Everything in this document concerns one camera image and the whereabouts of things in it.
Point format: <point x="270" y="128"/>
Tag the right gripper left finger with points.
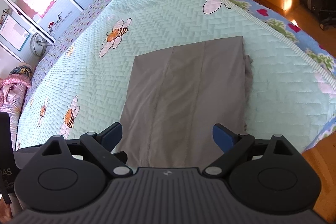
<point x="100" y="146"/>

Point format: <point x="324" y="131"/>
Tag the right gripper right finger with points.
<point x="235" y="149"/>

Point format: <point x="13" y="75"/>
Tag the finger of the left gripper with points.
<point x="122" y="156"/>

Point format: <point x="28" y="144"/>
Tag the grey t-shirt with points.
<point x="175" y="97"/>

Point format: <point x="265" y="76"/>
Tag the person's left hand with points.
<point x="5" y="212"/>

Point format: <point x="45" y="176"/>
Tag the mint quilted bee bedspread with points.
<point x="169" y="70"/>

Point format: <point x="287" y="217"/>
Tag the pink fuzzy blanket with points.
<point x="9" y="85"/>

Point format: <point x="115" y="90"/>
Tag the colourful patterned pillow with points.
<point x="23" y="70"/>

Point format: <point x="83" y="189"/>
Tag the white standing fan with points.
<point x="39" y="45"/>

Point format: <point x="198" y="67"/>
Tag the floral bed sheet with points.
<point x="90" y="64"/>

